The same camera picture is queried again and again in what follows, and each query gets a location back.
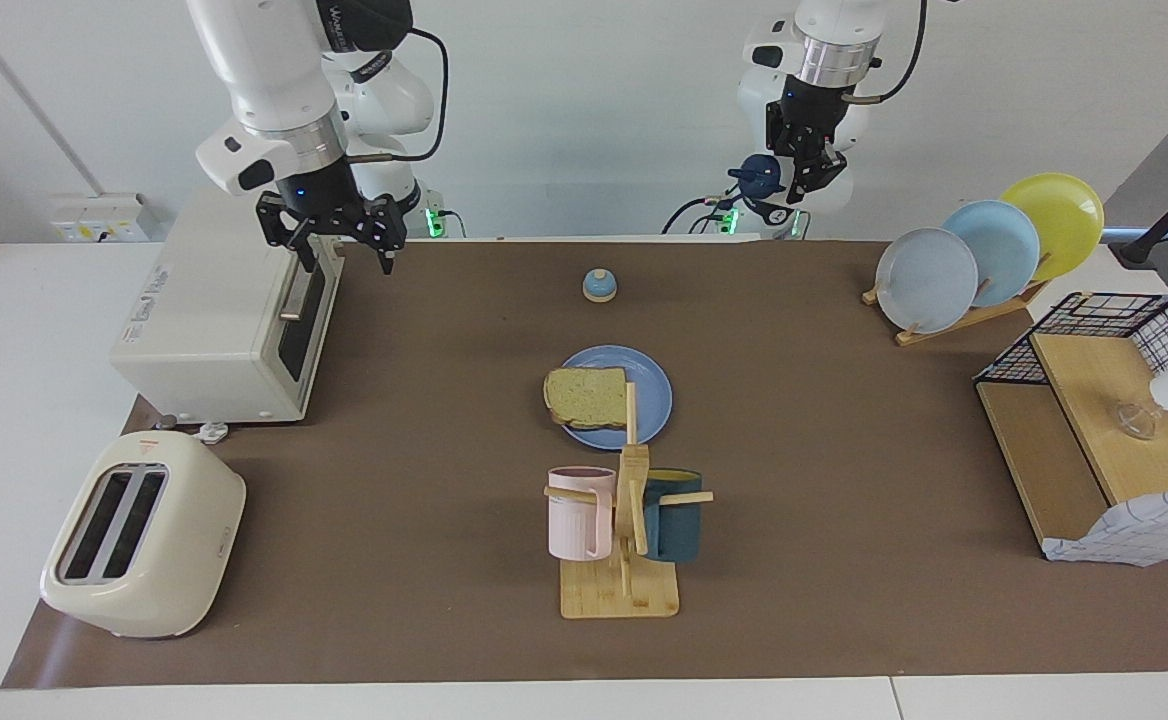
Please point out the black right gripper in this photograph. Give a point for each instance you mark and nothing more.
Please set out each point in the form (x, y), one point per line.
(322, 195)

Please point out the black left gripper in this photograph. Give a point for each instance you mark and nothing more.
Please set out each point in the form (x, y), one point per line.
(809, 115)

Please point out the squeeze bottle with navy cap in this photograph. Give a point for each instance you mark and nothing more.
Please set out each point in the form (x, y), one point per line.
(759, 178)

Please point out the toasted bread slice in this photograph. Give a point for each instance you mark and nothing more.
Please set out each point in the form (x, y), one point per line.
(584, 395)

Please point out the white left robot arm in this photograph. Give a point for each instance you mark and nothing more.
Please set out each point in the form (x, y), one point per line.
(849, 20)

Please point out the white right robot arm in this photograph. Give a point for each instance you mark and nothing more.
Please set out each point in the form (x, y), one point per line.
(264, 70)

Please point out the pale grey plate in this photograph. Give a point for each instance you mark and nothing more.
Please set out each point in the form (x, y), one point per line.
(924, 282)

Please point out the light blue plate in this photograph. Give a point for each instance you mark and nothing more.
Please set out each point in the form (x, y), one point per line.
(1004, 250)

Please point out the wooden plate rack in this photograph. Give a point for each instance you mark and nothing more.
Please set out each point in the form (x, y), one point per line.
(954, 325)

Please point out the yellow plate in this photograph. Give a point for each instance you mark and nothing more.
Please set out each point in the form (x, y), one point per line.
(1064, 220)

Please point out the periwinkle blue plate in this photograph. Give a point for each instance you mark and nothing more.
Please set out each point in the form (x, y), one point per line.
(649, 395)

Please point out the white toaster oven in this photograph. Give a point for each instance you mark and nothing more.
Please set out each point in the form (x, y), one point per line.
(214, 320)

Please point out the brown table mat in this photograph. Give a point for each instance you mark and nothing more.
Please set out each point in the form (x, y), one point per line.
(444, 500)

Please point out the cream toaster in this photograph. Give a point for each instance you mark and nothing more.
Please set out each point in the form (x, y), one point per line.
(174, 540)

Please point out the dark teal mug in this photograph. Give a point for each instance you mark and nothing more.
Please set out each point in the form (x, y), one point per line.
(674, 525)

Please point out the pink mug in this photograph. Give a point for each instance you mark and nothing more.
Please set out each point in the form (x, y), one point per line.
(576, 520)

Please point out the clear glass cup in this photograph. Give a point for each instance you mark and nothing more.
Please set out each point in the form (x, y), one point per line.
(1137, 420)

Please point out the wooden mug tree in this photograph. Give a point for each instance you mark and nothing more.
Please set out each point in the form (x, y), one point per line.
(619, 595)

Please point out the white checkered cloth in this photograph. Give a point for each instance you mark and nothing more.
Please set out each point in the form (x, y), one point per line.
(1134, 530)

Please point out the white wall power outlet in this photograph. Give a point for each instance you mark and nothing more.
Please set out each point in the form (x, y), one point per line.
(99, 218)

